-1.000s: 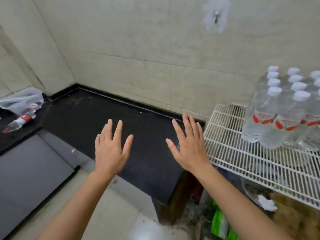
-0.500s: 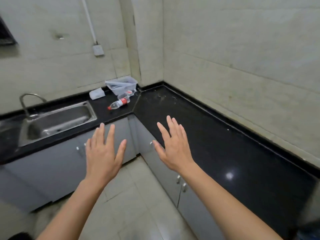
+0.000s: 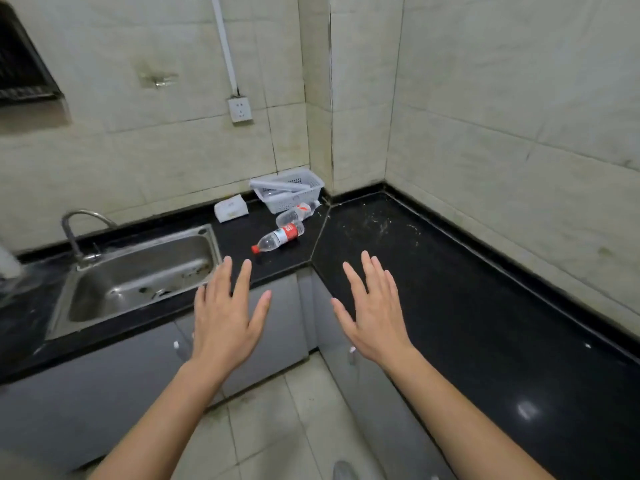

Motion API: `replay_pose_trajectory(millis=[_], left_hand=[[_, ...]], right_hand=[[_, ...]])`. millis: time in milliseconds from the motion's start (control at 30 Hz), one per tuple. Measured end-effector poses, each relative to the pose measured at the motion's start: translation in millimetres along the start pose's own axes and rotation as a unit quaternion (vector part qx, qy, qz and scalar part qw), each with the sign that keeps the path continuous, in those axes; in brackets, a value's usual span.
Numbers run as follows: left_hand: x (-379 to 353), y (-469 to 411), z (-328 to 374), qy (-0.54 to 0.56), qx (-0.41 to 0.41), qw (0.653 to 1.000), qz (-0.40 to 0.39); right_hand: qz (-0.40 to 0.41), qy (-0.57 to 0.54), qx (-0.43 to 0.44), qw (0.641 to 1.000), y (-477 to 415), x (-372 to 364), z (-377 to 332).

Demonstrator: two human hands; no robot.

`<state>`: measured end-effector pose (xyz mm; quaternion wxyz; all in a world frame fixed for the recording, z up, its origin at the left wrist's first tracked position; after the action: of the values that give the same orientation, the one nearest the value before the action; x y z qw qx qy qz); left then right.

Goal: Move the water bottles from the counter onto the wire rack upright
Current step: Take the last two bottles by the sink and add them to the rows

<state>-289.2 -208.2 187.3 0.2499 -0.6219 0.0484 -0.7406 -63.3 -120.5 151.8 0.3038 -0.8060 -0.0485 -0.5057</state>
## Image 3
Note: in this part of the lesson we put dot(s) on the capless clear plastic bottle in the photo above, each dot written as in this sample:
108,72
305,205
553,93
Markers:
296,213

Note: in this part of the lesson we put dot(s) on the white plastic basket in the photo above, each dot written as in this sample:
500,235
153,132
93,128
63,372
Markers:
295,192

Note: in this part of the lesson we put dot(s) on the white container at sink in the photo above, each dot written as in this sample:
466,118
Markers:
9,262

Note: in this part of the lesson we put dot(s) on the white tissue box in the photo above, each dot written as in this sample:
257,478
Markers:
231,208

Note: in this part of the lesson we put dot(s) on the chrome faucet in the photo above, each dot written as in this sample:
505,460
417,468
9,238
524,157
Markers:
75,234

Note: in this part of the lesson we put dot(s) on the person's right middle finger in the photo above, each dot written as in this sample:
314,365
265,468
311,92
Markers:
370,277

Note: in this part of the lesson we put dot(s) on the person's right forearm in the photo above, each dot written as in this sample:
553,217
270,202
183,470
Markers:
460,424

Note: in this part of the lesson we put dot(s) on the person's right thumb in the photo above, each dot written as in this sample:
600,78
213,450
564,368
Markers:
342,317

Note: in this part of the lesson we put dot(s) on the person's left forearm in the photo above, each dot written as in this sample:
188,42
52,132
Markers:
160,424

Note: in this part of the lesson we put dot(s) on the person's left middle finger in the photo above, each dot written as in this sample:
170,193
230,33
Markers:
223,279

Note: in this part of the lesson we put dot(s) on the white wall socket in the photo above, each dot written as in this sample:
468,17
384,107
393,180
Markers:
240,109

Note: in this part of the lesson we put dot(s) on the person's right little finger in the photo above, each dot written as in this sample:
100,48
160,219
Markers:
392,289

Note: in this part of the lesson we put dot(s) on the person's right hand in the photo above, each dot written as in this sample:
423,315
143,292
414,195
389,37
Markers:
377,327

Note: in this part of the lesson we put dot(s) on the red-capped clear plastic bottle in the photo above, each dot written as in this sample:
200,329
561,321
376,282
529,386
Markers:
280,237

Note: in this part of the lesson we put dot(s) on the person's left little finger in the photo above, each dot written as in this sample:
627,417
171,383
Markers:
199,302

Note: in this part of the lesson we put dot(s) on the metal wall hook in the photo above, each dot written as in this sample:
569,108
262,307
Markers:
158,79

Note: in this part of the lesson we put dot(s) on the person's left thumb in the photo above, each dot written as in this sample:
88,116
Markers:
261,309

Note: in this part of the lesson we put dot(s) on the grey corner cabinet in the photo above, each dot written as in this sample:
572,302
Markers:
370,409

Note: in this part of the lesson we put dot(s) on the stainless steel sink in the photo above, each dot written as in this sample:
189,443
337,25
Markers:
130,282

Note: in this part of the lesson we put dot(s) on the dark range hood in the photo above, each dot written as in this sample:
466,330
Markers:
20,64

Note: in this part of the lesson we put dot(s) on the person's left hand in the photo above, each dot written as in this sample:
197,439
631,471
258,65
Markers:
222,332

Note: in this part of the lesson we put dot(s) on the grey cabinet under sink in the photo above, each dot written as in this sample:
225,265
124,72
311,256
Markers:
100,394

